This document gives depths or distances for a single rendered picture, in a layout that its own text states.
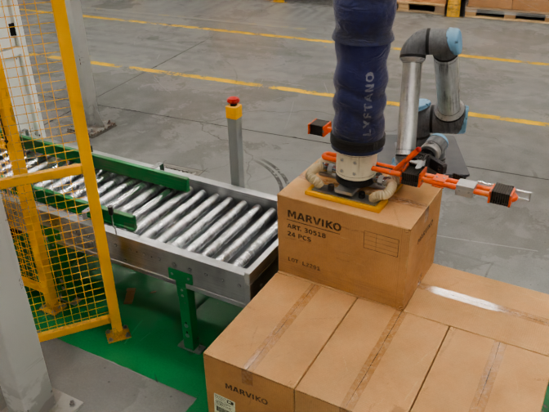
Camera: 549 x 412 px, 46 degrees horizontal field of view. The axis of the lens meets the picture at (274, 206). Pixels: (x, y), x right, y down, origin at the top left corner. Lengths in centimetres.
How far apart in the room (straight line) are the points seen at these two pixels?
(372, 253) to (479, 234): 181
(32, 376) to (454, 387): 176
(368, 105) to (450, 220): 210
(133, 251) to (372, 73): 147
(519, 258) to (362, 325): 176
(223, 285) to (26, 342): 87
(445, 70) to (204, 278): 146
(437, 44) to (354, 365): 143
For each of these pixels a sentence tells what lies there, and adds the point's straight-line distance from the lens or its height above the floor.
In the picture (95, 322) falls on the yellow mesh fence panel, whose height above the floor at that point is 13.
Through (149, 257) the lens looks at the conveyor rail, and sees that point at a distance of 317.
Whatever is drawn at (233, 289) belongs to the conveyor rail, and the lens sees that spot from 295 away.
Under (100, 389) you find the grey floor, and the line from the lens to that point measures 329.
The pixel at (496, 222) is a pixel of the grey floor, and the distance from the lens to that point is 455.
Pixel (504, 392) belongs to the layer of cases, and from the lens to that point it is 251.
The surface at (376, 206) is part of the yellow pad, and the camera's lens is 264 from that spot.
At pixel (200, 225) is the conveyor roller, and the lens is 333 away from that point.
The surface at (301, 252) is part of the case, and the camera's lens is 284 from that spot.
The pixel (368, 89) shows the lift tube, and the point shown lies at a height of 143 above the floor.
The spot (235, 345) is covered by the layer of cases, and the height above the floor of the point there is 54.
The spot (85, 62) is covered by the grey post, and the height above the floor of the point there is 61.
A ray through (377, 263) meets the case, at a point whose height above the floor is 74.
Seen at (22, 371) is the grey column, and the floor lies 33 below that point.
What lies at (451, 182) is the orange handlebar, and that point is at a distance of 264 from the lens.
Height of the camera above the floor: 227
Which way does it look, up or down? 30 degrees down
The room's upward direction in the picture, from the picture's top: 1 degrees counter-clockwise
